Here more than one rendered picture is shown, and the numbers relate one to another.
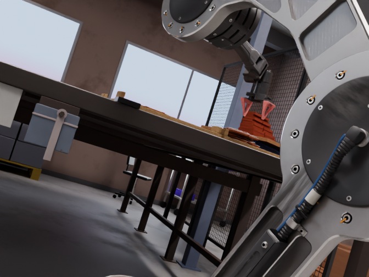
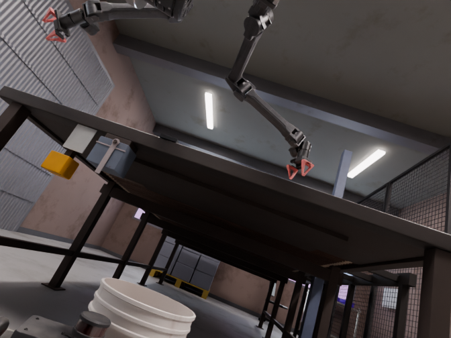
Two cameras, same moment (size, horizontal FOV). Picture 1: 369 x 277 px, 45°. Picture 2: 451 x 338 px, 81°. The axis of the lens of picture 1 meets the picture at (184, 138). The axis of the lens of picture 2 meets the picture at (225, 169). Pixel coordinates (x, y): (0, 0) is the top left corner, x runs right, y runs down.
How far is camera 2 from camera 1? 0.90 m
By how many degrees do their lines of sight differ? 33
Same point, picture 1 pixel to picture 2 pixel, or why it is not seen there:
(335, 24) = not seen: outside the picture
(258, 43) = (340, 182)
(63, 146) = (112, 164)
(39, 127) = (98, 151)
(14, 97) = (90, 135)
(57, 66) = not seen: hidden behind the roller
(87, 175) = (242, 302)
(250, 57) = (286, 128)
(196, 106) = not seen: hidden behind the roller
